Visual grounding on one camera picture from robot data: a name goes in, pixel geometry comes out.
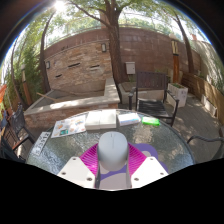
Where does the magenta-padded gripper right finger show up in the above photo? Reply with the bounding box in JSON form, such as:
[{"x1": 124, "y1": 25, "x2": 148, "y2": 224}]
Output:
[{"x1": 126, "y1": 143, "x2": 170, "y2": 188}]

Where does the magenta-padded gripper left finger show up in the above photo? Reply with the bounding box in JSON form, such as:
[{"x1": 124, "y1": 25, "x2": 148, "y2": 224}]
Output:
[{"x1": 57, "y1": 143, "x2": 101, "y2": 189}]

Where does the white computer mouse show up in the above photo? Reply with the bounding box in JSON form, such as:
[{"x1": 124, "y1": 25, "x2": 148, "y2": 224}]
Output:
[{"x1": 97, "y1": 131, "x2": 130, "y2": 172}]

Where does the purple paw-shaped mouse pad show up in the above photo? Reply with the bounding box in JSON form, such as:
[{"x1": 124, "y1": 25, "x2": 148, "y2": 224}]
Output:
[{"x1": 99, "y1": 143, "x2": 169, "y2": 190}]

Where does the white license plate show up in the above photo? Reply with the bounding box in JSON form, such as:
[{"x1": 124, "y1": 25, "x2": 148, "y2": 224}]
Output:
[{"x1": 32, "y1": 130, "x2": 52, "y2": 157}]

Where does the colourful printed picture sheet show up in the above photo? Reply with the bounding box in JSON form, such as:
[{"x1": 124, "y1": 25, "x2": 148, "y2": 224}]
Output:
[{"x1": 50, "y1": 114, "x2": 88, "y2": 139}]

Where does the small green pack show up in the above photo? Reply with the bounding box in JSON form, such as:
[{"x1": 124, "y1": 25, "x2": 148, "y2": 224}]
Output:
[{"x1": 141, "y1": 115, "x2": 161, "y2": 127}]

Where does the small white tissue pack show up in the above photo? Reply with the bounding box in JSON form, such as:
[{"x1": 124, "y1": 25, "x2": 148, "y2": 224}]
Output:
[{"x1": 117, "y1": 112, "x2": 142, "y2": 127}]

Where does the flat white box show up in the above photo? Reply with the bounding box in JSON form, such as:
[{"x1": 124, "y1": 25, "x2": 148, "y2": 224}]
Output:
[{"x1": 84, "y1": 109, "x2": 118, "y2": 131}]

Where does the dark wooden armchair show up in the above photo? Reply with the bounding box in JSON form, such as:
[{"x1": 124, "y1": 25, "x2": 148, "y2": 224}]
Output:
[{"x1": 128, "y1": 70, "x2": 180, "y2": 128}]

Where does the stone brick raised basin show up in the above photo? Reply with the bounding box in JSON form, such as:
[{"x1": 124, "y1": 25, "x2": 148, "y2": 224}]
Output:
[{"x1": 23, "y1": 77, "x2": 121, "y2": 131}]

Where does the white square planter box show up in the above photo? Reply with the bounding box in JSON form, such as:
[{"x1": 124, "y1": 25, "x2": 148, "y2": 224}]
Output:
[{"x1": 167, "y1": 82, "x2": 189, "y2": 108}]

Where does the wooden stick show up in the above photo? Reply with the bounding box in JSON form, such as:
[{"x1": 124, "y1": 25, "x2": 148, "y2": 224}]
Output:
[{"x1": 36, "y1": 92, "x2": 54, "y2": 100}]

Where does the long white planter box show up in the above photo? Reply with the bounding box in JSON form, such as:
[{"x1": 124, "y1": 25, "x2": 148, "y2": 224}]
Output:
[{"x1": 201, "y1": 94, "x2": 219, "y2": 118}]

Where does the orange fabric canopy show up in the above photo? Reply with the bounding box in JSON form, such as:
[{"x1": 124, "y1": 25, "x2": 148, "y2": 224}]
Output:
[{"x1": 0, "y1": 83, "x2": 8, "y2": 104}]

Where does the slender curved tree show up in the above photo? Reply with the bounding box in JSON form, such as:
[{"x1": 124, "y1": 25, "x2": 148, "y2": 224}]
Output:
[{"x1": 39, "y1": 13, "x2": 56, "y2": 94}]

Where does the thick forked tree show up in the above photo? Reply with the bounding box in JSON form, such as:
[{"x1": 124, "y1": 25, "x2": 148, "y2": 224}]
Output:
[{"x1": 66, "y1": 0, "x2": 134, "y2": 84}]

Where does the wooden lamp post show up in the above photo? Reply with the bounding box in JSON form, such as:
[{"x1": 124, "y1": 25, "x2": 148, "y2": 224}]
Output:
[
  {"x1": 21, "y1": 64, "x2": 34, "y2": 107},
  {"x1": 171, "y1": 38, "x2": 181, "y2": 84}
]

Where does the grey wall-mounted utility box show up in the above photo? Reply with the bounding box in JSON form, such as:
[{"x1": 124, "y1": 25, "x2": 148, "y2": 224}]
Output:
[{"x1": 125, "y1": 61, "x2": 137, "y2": 75}]

